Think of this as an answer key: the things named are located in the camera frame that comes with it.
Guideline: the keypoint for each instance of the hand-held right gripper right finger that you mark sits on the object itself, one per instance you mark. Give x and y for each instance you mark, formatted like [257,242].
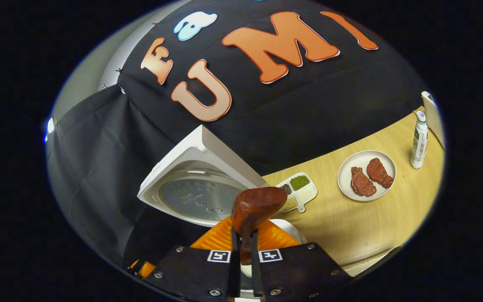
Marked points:
[255,264]

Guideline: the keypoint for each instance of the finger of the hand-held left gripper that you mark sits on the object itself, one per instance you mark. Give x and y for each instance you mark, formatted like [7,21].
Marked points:
[146,269]

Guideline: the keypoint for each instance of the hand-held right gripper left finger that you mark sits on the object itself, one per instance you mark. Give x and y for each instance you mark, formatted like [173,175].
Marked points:
[234,264]

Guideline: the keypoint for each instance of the brown wooden spoon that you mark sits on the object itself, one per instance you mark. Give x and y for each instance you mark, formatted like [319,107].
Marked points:
[256,205]

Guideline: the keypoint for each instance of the white rice cooker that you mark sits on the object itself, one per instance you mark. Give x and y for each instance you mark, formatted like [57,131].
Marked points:
[199,197]

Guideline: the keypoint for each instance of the white divided bean dish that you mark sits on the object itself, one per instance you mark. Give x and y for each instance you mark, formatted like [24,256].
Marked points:
[304,195]

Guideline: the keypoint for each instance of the red meat piece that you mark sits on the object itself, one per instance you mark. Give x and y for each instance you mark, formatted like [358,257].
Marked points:
[380,173]
[363,182]

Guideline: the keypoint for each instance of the white oval plate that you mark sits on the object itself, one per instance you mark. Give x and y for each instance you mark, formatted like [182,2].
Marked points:
[350,159]

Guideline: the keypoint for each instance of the white drink bottle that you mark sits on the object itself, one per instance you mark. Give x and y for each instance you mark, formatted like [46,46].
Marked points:
[419,142]

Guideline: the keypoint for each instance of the white toaster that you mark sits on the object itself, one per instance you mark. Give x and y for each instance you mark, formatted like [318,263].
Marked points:
[433,117]

